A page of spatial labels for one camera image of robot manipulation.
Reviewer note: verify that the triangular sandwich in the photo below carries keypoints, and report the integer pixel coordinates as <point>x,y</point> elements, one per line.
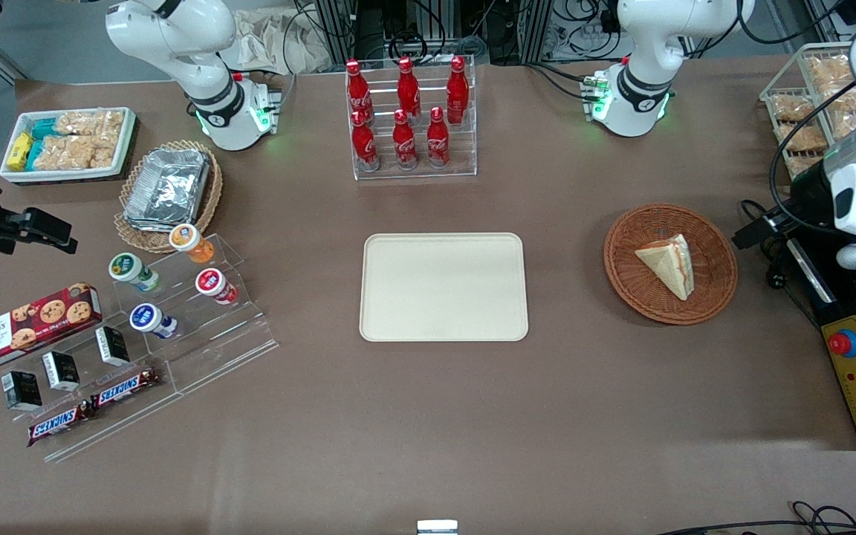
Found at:
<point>667,261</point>

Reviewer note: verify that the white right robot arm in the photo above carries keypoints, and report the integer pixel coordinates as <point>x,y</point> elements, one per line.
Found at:
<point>209,67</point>

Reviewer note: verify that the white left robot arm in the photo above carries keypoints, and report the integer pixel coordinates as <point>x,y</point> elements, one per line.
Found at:
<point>643,74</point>

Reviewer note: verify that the light tan wicker basket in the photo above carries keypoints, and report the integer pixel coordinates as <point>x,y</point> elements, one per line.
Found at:
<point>153,241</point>

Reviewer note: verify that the brown round wicker basket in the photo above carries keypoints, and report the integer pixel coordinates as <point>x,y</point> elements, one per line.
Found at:
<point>643,297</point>

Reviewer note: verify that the beige rectangular plastic tray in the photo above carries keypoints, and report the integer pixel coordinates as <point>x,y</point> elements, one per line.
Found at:
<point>443,288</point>

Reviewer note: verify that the teal snack pack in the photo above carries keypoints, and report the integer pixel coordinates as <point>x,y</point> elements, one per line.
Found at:
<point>33,156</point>
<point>44,128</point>

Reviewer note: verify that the clear fried snack pack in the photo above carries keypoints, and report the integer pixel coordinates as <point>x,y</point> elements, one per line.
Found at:
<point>829,70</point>
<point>844,130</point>
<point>805,165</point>
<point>792,109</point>
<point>840,102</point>
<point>803,138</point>

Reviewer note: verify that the yellow snack pack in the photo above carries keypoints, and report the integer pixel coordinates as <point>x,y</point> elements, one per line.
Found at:
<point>19,151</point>

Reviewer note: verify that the clear rice cracker pack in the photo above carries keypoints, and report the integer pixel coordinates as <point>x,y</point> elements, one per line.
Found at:
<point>92,121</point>
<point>71,152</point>

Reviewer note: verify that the green lid yogurt cup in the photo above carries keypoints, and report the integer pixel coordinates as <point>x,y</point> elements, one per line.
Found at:
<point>127,267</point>

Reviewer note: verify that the red Walkers cookie box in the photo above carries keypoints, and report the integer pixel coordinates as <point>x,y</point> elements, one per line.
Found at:
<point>27,327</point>

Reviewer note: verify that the black countertop appliance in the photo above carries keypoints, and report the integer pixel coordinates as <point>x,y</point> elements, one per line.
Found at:
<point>844,293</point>

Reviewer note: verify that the white rectangular snack bin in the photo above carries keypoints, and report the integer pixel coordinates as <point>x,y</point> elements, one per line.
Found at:
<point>127,141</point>

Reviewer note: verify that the small black box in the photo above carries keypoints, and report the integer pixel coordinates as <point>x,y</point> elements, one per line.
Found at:
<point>21,390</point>
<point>112,345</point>
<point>62,370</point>

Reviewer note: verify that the blue lid yogurt cup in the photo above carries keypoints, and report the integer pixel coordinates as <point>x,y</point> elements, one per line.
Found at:
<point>146,318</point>

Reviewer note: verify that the stacked foil containers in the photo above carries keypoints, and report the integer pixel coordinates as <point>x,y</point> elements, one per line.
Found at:
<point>168,186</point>

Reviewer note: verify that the orange lid yogurt cup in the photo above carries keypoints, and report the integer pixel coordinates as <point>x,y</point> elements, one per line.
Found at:
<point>186,239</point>

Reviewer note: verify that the Snickers chocolate bar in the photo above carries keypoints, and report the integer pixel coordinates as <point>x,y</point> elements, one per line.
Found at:
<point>58,423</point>
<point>125,388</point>

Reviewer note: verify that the red lid yogurt cup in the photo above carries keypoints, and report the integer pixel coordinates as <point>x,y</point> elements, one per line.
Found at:
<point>210,282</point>

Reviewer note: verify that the clear acrylic step display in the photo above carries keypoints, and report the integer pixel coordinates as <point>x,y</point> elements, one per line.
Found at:
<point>123,416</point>
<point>235,342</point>

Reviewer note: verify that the red cola bottle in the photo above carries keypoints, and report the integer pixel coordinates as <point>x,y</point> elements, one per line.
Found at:
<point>364,145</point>
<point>407,89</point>
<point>404,145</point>
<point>358,89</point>
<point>438,143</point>
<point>458,93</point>

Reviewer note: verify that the clear acrylic bottle rack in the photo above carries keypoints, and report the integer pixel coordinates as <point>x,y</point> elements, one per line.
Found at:
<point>413,174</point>

